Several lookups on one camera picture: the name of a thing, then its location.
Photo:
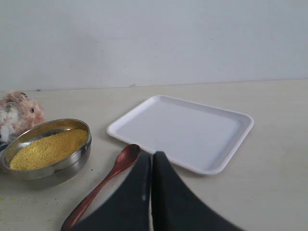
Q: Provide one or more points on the yellow millet grains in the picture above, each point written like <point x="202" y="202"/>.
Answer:
<point x="49" y="150"/>

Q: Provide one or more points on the stainless steel bowl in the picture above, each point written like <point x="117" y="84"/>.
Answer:
<point x="56" y="173"/>

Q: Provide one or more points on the teddy bear striped sweater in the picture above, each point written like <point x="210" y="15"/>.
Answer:
<point x="18" y="114"/>

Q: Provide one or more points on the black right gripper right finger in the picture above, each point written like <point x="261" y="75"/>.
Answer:
<point x="175" y="207"/>

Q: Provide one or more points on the white rectangular tray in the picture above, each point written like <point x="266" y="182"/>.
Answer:
<point x="197" y="137"/>

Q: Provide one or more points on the brown wooden spoon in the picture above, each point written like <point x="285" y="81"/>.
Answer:
<point x="124" y="160"/>

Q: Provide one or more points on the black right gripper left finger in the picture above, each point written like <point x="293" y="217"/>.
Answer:
<point x="127" y="209"/>

